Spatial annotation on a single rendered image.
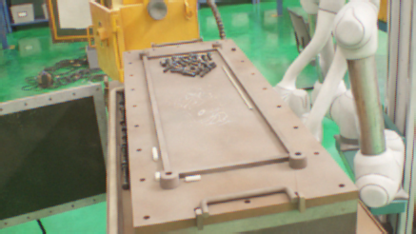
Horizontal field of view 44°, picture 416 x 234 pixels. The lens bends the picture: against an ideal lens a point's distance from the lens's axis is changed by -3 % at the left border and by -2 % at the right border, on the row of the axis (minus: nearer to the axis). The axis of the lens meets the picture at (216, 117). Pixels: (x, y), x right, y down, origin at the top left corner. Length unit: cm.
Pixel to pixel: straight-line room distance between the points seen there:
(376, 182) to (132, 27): 247
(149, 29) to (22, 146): 190
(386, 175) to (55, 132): 135
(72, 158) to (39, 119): 23
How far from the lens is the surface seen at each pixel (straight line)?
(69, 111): 231
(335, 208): 111
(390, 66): 251
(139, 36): 399
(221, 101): 157
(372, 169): 201
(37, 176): 241
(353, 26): 180
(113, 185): 142
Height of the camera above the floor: 193
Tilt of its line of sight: 23 degrees down
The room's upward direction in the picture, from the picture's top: 5 degrees counter-clockwise
